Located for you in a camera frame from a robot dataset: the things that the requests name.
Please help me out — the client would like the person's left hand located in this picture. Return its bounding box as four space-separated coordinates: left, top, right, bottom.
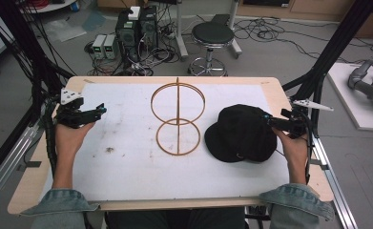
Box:
53 121 96 162

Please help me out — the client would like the black frame strut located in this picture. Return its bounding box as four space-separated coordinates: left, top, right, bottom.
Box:
0 0 75 106
281 0 373 103

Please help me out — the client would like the tangle of floor cables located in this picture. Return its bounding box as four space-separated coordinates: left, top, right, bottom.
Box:
231 17 373 65

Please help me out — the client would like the person's right hand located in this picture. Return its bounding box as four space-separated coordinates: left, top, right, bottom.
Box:
271 126 310 167

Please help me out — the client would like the white table mat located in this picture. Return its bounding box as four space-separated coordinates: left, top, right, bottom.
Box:
48 82 291 202

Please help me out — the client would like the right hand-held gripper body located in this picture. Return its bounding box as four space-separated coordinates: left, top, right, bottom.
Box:
280 98 335 138

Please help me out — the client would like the aluminium rail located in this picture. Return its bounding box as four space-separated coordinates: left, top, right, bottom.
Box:
0 122 46 213
310 133 360 229

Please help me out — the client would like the grey bench power supply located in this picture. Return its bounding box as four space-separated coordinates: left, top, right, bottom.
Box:
103 33 119 60
92 33 108 59

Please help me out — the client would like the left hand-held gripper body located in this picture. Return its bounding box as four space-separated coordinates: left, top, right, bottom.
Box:
54 88 96 129

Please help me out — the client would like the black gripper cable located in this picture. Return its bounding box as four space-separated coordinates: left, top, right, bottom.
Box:
298 109 315 185
42 96 61 180

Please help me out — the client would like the white desk leg frame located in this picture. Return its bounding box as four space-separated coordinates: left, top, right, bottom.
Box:
174 0 243 61

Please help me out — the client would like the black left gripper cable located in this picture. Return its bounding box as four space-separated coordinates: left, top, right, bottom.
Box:
42 96 61 180

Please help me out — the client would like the black round stool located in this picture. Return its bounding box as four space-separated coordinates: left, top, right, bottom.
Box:
187 21 236 77

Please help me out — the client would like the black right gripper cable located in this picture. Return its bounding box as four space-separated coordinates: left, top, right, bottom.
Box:
298 109 315 185

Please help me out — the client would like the white platform board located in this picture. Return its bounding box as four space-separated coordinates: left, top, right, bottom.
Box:
326 61 373 133

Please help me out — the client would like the white box on tower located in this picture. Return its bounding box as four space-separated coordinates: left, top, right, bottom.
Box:
128 6 141 21

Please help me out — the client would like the black bucket hat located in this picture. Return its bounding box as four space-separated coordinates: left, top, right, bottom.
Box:
203 103 279 163

